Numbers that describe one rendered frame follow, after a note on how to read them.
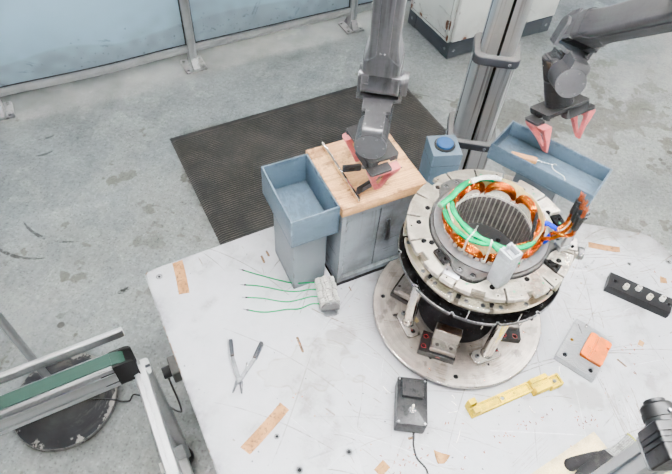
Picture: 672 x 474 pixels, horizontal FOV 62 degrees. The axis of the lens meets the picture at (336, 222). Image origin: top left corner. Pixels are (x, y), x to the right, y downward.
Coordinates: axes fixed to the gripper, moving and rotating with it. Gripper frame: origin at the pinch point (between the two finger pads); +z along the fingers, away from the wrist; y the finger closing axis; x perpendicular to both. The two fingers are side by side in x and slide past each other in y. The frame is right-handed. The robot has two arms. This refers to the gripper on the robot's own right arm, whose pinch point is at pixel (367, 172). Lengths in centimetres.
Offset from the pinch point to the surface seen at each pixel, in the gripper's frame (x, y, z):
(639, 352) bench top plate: 47, 51, 30
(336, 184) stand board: -6.2, -1.6, 2.8
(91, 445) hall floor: -84, -11, 108
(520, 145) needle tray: 41.5, 1.3, 7.6
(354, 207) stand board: -5.6, 5.4, 2.7
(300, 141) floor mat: 36, -116, 115
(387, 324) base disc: -3.0, 21.4, 28.2
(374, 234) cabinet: 0.9, 5.1, 16.3
